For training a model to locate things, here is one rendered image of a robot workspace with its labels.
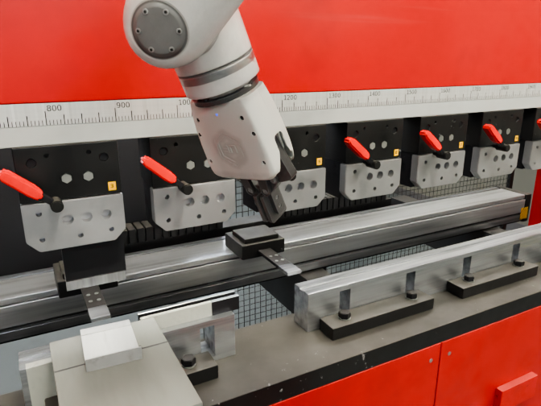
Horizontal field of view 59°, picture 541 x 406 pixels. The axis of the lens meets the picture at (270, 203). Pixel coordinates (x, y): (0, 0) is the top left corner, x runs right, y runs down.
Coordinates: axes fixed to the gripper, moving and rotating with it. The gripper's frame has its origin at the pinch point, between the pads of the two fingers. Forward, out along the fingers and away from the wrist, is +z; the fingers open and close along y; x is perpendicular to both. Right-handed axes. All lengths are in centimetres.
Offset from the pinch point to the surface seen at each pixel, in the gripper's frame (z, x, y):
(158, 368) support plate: 23.0, -15.3, -21.3
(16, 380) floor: 112, -15, -192
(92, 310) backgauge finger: 21, -12, -45
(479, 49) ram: 11, 76, 2
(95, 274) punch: 11.9, -9.7, -37.5
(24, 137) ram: -14.1, -8.0, -35.0
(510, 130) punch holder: 34, 80, 6
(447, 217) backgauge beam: 70, 88, -17
